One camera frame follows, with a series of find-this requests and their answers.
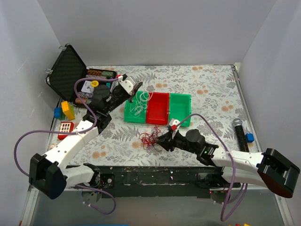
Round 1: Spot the white wire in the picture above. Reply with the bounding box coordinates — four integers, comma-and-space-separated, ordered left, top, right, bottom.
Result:
127, 80, 156, 117

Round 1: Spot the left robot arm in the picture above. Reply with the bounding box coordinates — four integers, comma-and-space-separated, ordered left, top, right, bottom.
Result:
29, 77, 143, 199

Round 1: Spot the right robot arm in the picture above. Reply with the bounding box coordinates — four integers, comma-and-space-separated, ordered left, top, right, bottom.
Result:
124, 91, 300, 198

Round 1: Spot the green plastic bin left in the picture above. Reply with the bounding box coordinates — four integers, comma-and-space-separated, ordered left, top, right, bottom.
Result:
124, 91, 149, 123

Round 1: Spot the green plastic bin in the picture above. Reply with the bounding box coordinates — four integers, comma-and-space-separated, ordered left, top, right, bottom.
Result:
124, 91, 149, 123
169, 93, 192, 121

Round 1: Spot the yellow poker dealer chip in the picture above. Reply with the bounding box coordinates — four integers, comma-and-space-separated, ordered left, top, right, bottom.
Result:
91, 80, 99, 88

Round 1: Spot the red plastic bin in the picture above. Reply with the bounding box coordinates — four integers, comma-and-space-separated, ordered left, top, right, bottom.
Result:
146, 92, 170, 125

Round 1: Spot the green plastic bin right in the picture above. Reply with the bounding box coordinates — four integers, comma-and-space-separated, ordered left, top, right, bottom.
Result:
169, 93, 192, 121

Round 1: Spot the yellow toy brick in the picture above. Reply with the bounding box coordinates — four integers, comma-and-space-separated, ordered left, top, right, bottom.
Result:
61, 101, 75, 121

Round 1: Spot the black poker chip case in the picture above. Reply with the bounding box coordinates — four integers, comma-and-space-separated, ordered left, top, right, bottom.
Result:
46, 44, 117, 105

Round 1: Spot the green toy brick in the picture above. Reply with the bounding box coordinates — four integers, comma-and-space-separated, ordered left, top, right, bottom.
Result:
58, 113, 68, 121

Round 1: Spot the black microphone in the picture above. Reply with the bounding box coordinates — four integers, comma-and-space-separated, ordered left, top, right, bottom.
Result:
232, 118, 249, 152

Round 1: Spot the red white toy brick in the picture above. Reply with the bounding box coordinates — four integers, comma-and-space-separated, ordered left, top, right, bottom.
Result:
57, 121, 74, 140

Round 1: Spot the small blue toy brick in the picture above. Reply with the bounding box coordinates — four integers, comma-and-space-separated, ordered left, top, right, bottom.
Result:
245, 133, 255, 143

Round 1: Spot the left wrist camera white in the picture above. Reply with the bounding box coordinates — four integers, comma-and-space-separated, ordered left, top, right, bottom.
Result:
118, 74, 138, 95

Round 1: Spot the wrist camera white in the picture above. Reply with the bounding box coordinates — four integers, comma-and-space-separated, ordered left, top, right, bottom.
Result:
118, 74, 138, 95
168, 119, 180, 131

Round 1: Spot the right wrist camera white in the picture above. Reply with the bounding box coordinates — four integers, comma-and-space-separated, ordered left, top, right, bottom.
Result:
168, 119, 180, 131

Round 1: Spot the red wire tangle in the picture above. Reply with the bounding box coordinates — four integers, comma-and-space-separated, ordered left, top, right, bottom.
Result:
139, 126, 163, 150

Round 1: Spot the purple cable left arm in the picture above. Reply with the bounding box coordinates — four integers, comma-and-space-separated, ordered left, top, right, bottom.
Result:
13, 77, 123, 215

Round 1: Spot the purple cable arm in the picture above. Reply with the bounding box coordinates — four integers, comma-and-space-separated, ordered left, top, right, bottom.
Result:
174, 113, 248, 222
13, 77, 123, 215

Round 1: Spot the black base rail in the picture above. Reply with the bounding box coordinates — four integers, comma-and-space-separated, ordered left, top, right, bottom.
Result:
65, 165, 240, 198

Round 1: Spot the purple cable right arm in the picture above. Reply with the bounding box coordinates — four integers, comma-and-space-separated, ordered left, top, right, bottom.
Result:
174, 113, 248, 222

